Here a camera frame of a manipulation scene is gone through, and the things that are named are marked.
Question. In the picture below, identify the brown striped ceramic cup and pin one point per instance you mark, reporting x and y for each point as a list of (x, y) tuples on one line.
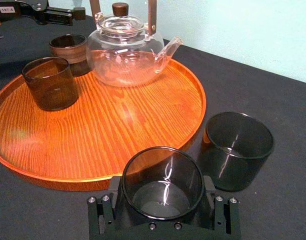
[(73, 53)]

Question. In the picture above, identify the black table cloth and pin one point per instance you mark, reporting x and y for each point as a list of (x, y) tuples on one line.
[(268, 100)]

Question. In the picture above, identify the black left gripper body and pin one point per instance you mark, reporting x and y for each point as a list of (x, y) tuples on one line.
[(25, 7)]

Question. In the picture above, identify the glass lid with wooden knob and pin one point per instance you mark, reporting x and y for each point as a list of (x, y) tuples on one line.
[(119, 22)]

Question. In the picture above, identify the round orange wooden tray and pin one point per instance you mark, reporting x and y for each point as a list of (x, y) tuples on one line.
[(105, 130)]

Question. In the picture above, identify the dark smoked glass tumbler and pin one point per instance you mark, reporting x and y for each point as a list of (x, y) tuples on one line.
[(143, 195), (53, 92), (240, 165)]

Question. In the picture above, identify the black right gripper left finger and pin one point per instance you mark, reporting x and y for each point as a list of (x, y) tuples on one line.
[(100, 212)]

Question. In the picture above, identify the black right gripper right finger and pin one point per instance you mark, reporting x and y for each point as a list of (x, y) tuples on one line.
[(225, 212)]

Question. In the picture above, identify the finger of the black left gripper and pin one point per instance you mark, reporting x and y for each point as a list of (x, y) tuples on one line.
[(60, 12), (56, 21)]

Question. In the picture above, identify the clear glass teapot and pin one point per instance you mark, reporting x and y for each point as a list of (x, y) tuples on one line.
[(123, 62)]

